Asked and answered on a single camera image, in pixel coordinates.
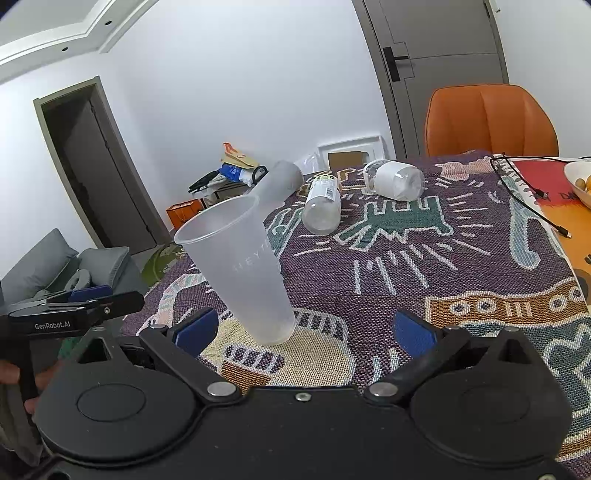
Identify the orange chair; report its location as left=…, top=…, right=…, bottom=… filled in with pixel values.
left=424, top=84, right=559, bottom=158

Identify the grey sofa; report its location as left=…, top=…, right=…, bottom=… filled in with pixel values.
left=0, top=228, right=149, bottom=315

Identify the black door handle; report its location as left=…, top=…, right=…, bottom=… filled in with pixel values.
left=382, top=46, right=410, bottom=83

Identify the grey door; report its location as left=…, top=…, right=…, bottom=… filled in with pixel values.
left=353, top=0, right=509, bottom=160

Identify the clear bottle lying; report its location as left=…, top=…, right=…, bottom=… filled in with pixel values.
left=302, top=173, right=343, bottom=234

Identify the black cable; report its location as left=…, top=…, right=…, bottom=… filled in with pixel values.
left=489, top=156, right=573, bottom=240
left=490, top=154, right=571, bottom=200

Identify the black folded item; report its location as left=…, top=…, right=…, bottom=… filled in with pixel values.
left=188, top=171, right=223, bottom=194

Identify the white picture frame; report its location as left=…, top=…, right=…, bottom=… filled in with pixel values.
left=318, top=134, right=387, bottom=171

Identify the tall frosted plastic cup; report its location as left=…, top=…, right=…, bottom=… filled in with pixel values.
left=174, top=196, right=297, bottom=346

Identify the person's left hand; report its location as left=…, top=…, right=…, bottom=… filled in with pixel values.
left=0, top=358, right=64, bottom=416

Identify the brown cardboard sheet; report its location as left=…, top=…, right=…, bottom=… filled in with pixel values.
left=328, top=151, right=366, bottom=171

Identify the tan paper bag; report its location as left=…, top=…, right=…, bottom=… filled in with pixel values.
left=221, top=142, right=260, bottom=169

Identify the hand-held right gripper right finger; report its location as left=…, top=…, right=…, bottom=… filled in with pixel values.
left=362, top=309, right=539, bottom=408

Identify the printed woven blanket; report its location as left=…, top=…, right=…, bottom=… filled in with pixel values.
left=122, top=150, right=591, bottom=480

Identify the orange red printed mat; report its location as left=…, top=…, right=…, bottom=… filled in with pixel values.
left=512, top=159, right=591, bottom=308

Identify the green patterned cloth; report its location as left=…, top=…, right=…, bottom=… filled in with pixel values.
left=141, top=244, right=186, bottom=283

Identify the orange bag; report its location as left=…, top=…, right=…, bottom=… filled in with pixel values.
left=166, top=200, right=205, bottom=230

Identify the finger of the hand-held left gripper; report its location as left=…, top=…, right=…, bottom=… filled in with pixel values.
left=44, top=291, right=146, bottom=325
left=9, top=285, right=114, bottom=309

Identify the dark brown door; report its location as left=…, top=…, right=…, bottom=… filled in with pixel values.
left=33, top=77, right=172, bottom=256

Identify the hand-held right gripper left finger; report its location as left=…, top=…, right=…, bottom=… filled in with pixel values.
left=69, top=308, right=243, bottom=403

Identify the white bowl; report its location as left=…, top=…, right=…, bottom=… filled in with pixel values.
left=563, top=159, right=591, bottom=209

